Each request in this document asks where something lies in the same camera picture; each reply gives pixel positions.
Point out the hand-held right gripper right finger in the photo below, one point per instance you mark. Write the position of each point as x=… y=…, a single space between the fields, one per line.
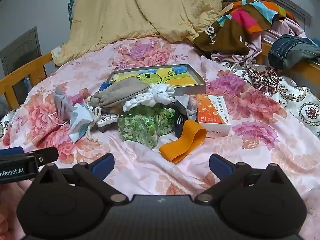
x=221 y=166

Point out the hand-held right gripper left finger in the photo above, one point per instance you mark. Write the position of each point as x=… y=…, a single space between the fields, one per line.
x=103 y=165

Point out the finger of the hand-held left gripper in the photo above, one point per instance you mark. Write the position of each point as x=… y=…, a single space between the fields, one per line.
x=11 y=151
x=47 y=155

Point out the orange silicone band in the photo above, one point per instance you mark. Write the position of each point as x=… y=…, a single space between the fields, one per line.
x=185 y=142

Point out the white blue tissue pack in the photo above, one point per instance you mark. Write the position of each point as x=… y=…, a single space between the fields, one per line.
x=80 y=120

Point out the grey face mask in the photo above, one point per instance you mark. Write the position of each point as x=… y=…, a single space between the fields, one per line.
x=61 y=105

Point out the dark dotted sock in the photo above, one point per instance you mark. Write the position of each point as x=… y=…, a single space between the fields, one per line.
x=180 y=126

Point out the metal tray with drawing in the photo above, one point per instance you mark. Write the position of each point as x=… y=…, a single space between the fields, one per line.
x=172 y=76

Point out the person's left hand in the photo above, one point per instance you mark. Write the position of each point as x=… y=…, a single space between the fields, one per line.
x=12 y=205

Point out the small white printed box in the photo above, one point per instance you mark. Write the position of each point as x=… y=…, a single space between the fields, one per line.
x=106 y=123

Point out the orange white medicine box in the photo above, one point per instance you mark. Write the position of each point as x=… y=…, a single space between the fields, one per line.
x=212 y=116

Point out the glass jar of green stars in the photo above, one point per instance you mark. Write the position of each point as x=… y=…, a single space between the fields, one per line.
x=142 y=127

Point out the pink floral bedsheet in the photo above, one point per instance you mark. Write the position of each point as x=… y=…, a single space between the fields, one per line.
x=150 y=135

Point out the grey cabinet door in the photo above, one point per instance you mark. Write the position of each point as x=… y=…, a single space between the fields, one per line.
x=21 y=62

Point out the cream red ornate cloth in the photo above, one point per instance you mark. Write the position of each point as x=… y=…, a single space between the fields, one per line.
x=287 y=92

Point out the blue jeans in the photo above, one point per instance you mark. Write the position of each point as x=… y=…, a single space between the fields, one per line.
x=292 y=51

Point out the teal cloth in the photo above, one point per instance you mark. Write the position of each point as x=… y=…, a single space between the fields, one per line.
x=71 y=10

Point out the lilac garment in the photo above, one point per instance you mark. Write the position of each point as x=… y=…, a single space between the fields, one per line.
x=282 y=31

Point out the yellow quilt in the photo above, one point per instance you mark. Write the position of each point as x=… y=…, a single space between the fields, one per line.
x=130 y=15

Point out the wooden bed frame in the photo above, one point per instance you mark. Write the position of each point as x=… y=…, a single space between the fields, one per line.
x=27 y=75

